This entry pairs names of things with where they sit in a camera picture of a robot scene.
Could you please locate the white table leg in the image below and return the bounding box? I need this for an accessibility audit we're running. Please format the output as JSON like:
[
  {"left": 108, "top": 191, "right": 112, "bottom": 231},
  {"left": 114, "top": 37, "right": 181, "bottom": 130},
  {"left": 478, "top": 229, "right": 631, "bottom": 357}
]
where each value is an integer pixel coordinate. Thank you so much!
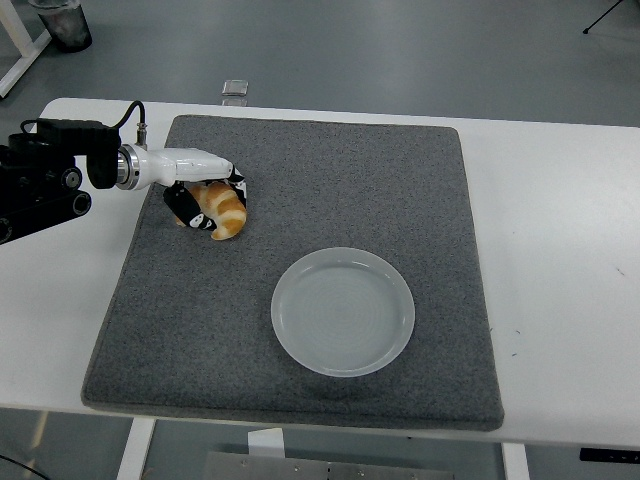
[
  {"left": 501, "top": 442, "right": 531, "bottom": 480},
  {"left": 115, "top": 417, "right": 157, "bottom": 480}
]

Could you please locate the black table control panel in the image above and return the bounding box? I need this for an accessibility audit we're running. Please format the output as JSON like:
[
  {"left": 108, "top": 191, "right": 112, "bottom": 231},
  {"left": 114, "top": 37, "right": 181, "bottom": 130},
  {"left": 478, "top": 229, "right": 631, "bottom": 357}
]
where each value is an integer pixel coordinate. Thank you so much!
[{"left": 579, "top": 448, "right": 640, "bottom": 462}]

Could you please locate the black tripod leg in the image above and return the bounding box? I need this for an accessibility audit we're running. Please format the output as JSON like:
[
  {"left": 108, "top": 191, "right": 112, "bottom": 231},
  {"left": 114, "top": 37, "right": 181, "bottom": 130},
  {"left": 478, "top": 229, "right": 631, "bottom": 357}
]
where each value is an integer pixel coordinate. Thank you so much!
[{"left": 582, "top": 0, "right": 640, "bottom": 35}]

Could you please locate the translucent white round plate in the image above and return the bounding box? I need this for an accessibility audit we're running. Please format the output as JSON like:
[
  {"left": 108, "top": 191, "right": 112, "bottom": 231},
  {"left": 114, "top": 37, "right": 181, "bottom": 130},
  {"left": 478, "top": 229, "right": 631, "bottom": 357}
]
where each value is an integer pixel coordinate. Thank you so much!
[{"left": 270, "top": 246, "right": 417, "bottom": 378}]

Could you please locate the black trash bin with liner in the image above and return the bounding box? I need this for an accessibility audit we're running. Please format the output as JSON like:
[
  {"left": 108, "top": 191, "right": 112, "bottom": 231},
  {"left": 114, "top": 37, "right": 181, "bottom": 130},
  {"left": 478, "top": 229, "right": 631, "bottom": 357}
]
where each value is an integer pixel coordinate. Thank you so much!
[{"left": 28, "top": 0, "right": 94, "bottom": 54}]

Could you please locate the grey felt mat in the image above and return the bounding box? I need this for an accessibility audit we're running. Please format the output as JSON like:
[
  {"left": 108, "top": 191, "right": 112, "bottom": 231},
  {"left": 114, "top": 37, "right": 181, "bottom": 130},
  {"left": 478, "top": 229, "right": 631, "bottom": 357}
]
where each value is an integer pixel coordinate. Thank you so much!
[{"left": 80, "top": 113, "right": 505, "bottom": 432}]

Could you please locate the white desk frame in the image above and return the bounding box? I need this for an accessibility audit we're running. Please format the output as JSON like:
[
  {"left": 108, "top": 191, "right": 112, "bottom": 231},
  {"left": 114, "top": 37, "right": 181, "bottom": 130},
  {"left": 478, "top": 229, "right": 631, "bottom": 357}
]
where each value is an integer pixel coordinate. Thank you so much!
[{"left": 0, "top": 0, "right": 54, "bottom": 100}]

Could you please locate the golden croissant bread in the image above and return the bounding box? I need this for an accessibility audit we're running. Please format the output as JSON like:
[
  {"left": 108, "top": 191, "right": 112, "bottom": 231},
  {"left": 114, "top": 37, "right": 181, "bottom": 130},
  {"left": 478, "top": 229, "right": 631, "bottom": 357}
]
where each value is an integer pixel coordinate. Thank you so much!
[{"left": 173, "top": 180, "right": 249, "bottom": 242}]

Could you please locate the white paper label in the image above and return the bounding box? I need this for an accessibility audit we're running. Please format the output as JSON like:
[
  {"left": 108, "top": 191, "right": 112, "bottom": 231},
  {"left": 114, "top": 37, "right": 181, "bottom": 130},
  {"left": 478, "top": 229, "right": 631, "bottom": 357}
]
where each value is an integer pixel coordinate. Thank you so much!
[{"left": 247, "top": 428, "right": 286, "bottom": 459}]

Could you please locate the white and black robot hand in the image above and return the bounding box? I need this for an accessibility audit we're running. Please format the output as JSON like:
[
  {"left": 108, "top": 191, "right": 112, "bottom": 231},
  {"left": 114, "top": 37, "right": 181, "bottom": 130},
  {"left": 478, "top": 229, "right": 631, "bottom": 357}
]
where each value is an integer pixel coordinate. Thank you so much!
[{"left": 141, "top": 147, "right": 250, "bottom": 232}]

